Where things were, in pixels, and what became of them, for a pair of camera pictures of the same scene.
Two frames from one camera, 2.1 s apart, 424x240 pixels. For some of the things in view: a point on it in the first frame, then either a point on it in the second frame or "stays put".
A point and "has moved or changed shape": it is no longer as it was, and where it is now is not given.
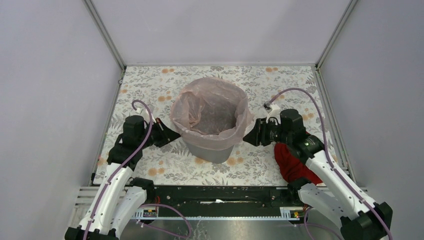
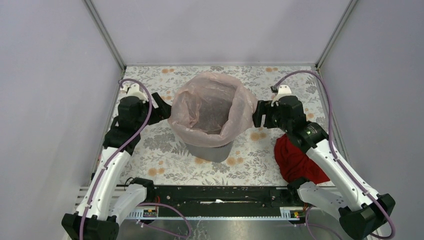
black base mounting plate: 218,198 stays put
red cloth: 292,166 stays put
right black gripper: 258,134 to 263,107
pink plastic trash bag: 211,113 has moved or changed shape
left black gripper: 166,135 to 163,111
